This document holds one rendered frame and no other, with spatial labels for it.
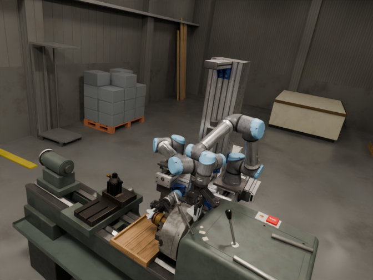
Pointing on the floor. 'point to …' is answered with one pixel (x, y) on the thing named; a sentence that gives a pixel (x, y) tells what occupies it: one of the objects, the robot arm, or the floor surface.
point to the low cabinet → (308, 115)
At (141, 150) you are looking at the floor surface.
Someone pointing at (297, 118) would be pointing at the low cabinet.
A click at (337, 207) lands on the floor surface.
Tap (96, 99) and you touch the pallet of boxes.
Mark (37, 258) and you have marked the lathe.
